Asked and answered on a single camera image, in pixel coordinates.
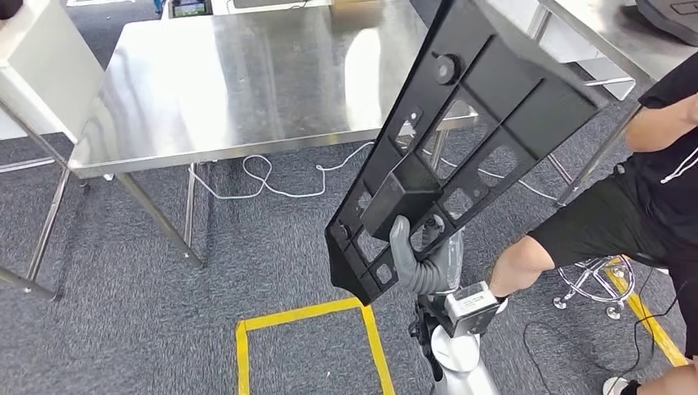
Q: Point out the steel frame stand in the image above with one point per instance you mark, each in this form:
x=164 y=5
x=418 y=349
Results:
x=27 y=284

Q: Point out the black round stool chrome base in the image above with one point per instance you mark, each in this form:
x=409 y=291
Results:
x=617 y=271

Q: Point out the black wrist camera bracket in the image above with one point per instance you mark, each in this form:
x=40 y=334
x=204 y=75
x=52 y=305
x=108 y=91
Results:
x=428 y=327

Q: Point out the person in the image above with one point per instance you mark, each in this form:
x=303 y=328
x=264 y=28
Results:
x=600 y=218

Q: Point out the stainless steel table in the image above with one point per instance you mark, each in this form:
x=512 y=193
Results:
x=610 y=27

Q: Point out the dark grey moulded part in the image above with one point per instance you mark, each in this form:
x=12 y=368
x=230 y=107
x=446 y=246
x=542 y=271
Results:
x=671 y=22

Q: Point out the yellow floor tape square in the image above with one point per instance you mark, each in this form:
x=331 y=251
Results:
x=654 y=327

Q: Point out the tablet screen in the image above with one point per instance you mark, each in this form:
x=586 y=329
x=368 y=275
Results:
x=190 y=8

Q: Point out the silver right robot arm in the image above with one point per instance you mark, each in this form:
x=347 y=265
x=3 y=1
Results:
x=461 y=360

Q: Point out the stainless steel workbench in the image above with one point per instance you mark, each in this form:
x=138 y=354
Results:
x=245 y=82

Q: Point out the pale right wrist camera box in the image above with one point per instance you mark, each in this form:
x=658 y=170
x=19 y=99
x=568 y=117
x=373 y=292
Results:
x=471 y=308

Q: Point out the long black plastic part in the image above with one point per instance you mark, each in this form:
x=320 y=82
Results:
x=523 y=109

